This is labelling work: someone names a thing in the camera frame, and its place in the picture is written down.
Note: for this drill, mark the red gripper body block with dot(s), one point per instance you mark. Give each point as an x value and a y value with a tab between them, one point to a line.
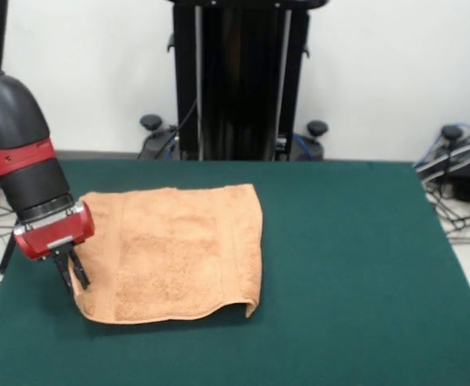
56	235

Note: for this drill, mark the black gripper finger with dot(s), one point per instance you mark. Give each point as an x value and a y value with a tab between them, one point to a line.
64	273
80	269

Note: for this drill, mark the brown terry towel with label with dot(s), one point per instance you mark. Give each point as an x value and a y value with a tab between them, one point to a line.
170	253

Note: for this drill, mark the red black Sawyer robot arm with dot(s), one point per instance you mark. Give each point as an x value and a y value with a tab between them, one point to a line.
13	140

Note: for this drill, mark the long black floor bar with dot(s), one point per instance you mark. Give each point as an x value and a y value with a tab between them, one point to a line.
6	253

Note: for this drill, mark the dark green table cloth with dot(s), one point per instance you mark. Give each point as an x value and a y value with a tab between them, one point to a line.
339	281

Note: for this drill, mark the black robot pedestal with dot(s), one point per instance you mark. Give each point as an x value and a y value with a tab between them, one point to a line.
251	80

